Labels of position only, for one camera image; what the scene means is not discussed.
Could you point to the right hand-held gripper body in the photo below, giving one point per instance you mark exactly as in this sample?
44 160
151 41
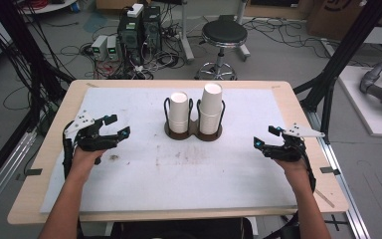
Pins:
286 152

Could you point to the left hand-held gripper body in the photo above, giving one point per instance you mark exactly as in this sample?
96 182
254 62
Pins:
89 141

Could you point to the tall stack of white cups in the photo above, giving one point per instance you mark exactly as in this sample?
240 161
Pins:
211 106

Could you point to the person's right hand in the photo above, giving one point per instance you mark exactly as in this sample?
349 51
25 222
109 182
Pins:
295 172

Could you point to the person's left hand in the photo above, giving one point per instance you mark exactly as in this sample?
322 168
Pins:
83 164

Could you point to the black tape piece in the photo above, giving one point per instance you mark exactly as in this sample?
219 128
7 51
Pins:
329 170
33 172

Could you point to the short stack of white cups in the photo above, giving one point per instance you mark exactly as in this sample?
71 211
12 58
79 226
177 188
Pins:
179 113

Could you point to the grey power supply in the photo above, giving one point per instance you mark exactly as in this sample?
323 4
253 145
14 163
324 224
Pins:
112 49
98 48

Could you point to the light wooden table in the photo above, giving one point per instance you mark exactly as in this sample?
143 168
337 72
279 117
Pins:
179 83

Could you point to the electronics boxes on floor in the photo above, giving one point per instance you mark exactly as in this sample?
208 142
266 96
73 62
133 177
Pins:
159 61

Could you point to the white table mat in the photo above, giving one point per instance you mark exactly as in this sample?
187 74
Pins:
179 186

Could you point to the black computer tower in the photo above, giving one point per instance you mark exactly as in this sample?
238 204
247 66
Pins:
152 30
130 40

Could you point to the white floor board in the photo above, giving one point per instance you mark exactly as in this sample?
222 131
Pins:
358 106

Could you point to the grey desk leg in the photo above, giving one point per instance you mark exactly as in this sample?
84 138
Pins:
242 36
186 36

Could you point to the black round stool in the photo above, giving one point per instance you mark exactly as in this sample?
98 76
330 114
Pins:
224 33

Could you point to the white box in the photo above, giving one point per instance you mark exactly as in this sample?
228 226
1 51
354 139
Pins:
135 10

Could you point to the person's dark clothing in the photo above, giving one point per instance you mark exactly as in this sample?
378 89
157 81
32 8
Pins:
179 230

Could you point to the cardboard box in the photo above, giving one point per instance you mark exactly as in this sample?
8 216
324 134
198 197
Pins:
341 16

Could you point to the aluminium rail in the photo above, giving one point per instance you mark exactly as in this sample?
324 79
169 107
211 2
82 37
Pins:
3 176
348 199

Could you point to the black frame post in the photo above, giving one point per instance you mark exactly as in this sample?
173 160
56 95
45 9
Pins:
23 43
341 53

